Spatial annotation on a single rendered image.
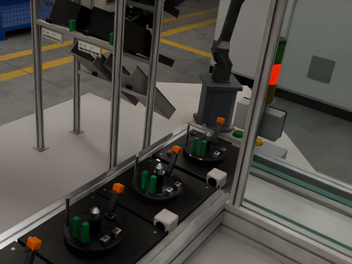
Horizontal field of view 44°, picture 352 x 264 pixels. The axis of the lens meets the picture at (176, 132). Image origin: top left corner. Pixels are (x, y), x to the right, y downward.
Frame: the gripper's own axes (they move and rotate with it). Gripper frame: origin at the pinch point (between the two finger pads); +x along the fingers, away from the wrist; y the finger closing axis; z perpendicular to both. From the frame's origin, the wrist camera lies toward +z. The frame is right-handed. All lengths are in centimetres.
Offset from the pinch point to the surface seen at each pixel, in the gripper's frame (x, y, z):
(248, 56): -247, -94, -174
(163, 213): 47, 54, -16
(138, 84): 18.1, 20.8, -8.2
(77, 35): 28.4, 10.4, 10.6
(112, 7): -317, -375, -217
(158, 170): 38, 46, -14
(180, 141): 14.5, 33.2, -28.4
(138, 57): 13.8, 17.8, -1.9
